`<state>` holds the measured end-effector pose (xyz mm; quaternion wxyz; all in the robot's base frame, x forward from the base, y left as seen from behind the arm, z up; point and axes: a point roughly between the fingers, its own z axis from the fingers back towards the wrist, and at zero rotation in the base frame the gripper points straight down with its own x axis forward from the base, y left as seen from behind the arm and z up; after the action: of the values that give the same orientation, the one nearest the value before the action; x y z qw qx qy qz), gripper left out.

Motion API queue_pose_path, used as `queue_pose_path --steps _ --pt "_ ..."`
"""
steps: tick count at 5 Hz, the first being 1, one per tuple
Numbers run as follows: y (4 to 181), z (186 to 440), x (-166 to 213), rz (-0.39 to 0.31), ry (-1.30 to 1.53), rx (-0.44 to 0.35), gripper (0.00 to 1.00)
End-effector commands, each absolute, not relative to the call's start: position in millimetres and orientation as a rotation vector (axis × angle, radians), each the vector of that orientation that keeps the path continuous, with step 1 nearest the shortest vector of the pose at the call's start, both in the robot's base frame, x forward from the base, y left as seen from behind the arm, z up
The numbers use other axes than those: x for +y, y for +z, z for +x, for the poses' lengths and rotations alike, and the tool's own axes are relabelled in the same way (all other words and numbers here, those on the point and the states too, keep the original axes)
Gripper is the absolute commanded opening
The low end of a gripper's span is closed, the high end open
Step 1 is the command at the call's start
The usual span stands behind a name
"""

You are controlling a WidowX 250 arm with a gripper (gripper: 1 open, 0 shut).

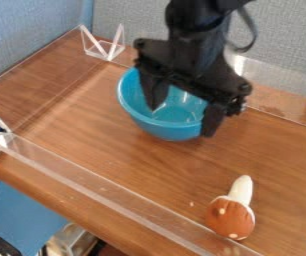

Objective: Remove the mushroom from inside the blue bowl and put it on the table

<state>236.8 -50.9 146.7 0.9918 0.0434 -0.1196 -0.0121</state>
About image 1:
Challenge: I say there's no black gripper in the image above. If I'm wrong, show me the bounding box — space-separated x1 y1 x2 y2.
134 38 253 137

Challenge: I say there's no brown spotted toy mushroom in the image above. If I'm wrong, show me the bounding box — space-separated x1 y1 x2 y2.
206 175 255 241

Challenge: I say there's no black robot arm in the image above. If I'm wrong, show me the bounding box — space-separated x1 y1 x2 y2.
134 0 258 137

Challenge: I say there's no blue plastic bowl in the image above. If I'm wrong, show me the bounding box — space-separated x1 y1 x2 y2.
117 68 207 141

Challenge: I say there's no clear acrylic back barrier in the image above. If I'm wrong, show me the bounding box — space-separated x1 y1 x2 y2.
114 29 306 132

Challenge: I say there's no clear acrylic barrier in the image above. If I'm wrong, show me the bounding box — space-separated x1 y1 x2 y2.
114 29 306 132
0 133 263 256

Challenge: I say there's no clear acrylic front barrier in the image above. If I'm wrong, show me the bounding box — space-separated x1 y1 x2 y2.
0 133 263 256

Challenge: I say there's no clear box under table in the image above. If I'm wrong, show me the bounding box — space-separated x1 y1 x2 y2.
36 223 99 256

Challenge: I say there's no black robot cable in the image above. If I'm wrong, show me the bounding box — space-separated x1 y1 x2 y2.
226 6 261 54

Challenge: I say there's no clear acrylic corner bracket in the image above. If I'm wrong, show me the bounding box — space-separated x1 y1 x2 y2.
79 24 126 62

